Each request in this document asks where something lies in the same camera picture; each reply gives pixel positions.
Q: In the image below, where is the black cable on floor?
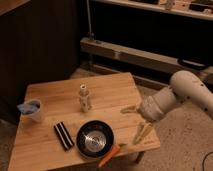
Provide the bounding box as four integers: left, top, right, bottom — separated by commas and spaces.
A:
200, 150, 213, 171

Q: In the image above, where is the blue cloth in cup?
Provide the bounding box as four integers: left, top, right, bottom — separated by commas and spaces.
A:
17, 103, 40, 115

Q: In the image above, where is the black ceramic bowl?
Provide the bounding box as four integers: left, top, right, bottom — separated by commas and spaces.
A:
76, 120, 114, 158

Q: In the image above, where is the long grey case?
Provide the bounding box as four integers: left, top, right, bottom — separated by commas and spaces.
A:
79, 36, 213, 84

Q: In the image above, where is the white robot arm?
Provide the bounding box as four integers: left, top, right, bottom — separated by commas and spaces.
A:
120, 70, 213, 145

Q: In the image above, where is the orange pepper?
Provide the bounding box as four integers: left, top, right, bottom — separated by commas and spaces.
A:
98, 143, 124, 168

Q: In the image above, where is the white patterned bottle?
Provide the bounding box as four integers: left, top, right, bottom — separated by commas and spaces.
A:
79, 84, 91, 112

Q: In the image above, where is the black white striped block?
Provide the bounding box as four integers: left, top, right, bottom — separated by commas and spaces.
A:
54, 122, 74, 151

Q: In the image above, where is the wooden shelf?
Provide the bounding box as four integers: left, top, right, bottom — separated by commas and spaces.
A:
92, 0, 213, 21

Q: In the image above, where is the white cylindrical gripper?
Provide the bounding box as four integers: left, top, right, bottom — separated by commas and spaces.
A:
120, 95, 166, 145

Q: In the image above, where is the metal vertical pole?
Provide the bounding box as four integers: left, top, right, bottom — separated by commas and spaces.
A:
86, 0, 94, 40

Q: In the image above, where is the black case handle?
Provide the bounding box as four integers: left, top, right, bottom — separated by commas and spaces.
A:
177, 58, 209, 71

